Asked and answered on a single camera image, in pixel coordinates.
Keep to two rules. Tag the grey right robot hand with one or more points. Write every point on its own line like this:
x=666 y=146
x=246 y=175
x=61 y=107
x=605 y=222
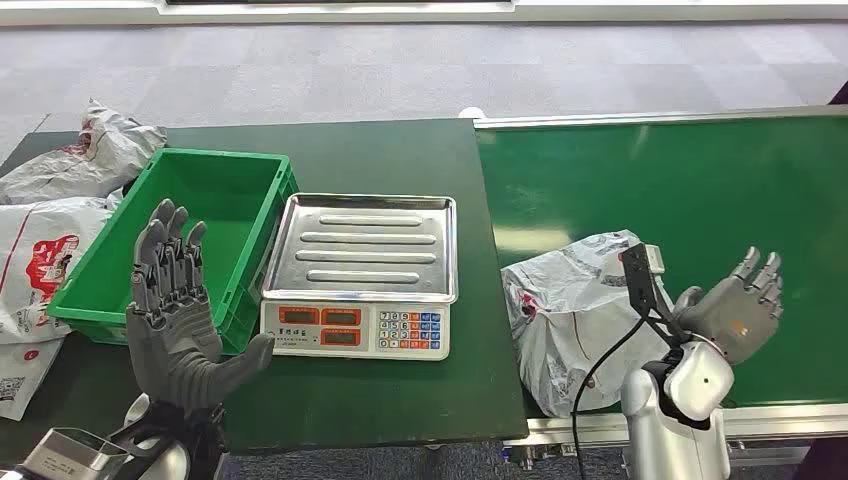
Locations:
x=738 y=318

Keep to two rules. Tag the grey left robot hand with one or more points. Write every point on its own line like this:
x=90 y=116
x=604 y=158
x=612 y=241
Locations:
x=175 y=338

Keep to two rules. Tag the grey plastic mailer package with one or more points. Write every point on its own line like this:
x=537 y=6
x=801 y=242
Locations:
x=570 y=311

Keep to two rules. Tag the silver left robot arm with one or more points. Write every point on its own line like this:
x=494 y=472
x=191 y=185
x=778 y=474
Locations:
x=169 y=460

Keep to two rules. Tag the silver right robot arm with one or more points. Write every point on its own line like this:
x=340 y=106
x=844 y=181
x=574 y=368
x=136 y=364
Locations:
x=669 y=437

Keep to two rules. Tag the crumpled grey mailer package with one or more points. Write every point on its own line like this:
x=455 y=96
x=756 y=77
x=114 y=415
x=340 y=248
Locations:
x=79 y=166

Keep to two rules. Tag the green conveyor belt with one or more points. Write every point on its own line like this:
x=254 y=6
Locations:
x=696 y=185

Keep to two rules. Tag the green plastic crate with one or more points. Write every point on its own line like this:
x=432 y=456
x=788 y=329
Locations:
x=199 y=199

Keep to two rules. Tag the small white QR code mailer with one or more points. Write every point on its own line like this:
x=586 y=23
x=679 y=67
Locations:
x=23 y=378

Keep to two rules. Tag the white mailer with red print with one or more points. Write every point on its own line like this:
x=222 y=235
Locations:
x=33 y=265

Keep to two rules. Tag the white scale with steel tray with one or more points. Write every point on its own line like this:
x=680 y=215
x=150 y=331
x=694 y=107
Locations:
x=364 y=252

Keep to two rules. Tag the person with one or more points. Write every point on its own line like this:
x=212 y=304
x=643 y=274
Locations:
x=841 y=96

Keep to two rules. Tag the small white round object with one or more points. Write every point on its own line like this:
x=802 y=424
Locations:
x=472 y=112

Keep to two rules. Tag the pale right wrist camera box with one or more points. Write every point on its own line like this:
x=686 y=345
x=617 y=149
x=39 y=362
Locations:
x=639 y=275

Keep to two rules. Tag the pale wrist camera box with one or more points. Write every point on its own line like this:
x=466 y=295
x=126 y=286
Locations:
x=69 y=457
x=639 y=275

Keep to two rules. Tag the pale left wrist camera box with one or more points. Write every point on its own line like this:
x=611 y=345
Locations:
x=69 y=457

